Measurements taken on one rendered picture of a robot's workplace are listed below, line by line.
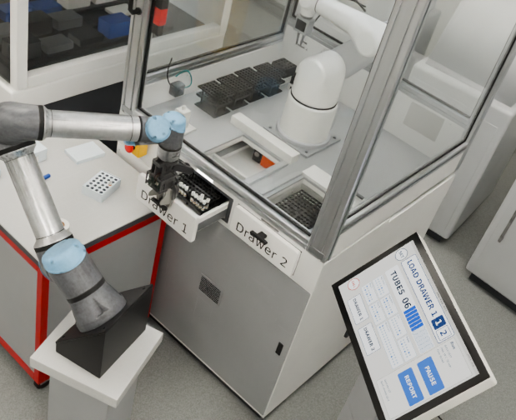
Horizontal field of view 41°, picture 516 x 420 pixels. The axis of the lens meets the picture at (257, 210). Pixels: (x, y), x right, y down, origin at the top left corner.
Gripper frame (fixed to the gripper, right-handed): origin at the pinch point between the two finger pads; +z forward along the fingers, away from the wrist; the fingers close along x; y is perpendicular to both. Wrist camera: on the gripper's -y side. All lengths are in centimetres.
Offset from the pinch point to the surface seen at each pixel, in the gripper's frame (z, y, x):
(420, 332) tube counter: -21, -2, 95
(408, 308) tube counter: -21, -7, 88
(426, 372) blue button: -19, 6, 103
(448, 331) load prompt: -26, -4, 101
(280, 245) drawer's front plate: -0.5, -17.0, 38.7
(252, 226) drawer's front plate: 0.2, -17.0, 26.3
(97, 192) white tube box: 10.7, 7.6, -25.5
